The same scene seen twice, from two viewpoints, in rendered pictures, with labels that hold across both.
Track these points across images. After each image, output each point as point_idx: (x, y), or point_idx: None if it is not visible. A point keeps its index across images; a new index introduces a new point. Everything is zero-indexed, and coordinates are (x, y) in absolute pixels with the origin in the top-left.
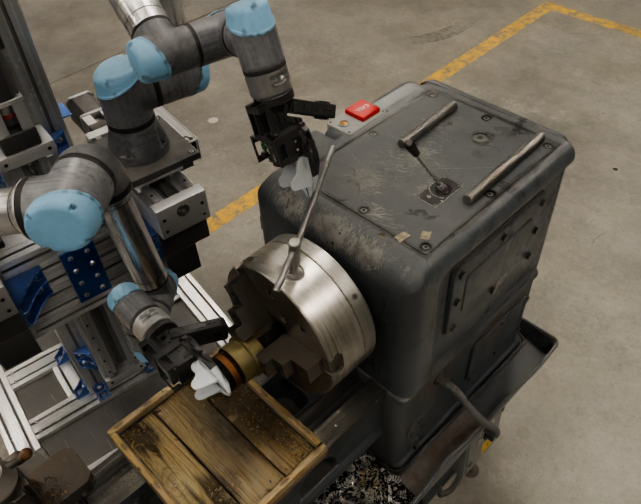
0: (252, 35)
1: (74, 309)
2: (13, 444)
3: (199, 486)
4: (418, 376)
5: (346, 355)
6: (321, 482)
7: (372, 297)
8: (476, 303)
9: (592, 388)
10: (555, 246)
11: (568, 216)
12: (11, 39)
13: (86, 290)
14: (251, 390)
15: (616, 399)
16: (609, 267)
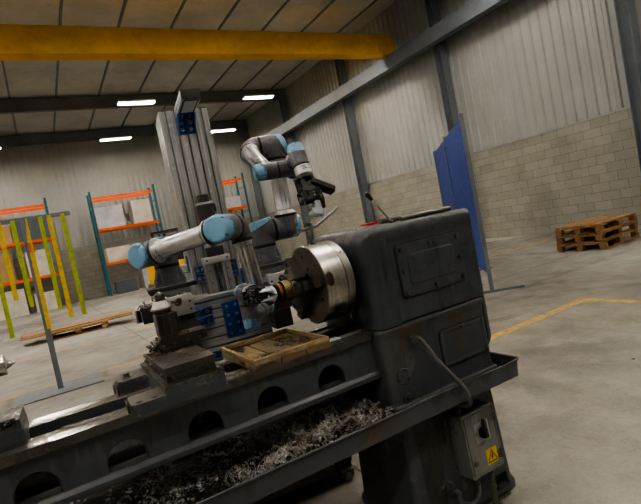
0: (294, 150)
1: (224, 342)
2: None
3: (258, 355)
4: (386, 311)
5: (334, 276)
6: (334, 386)
7: (352, 259)
8: (425, 286)
9: (608, 462)
10: (581, 396)
11: (592, 382)
12: (220, 213)
13: (232, 330)
14: (299, 335)
15: (630, 467)
16: (626, 402)
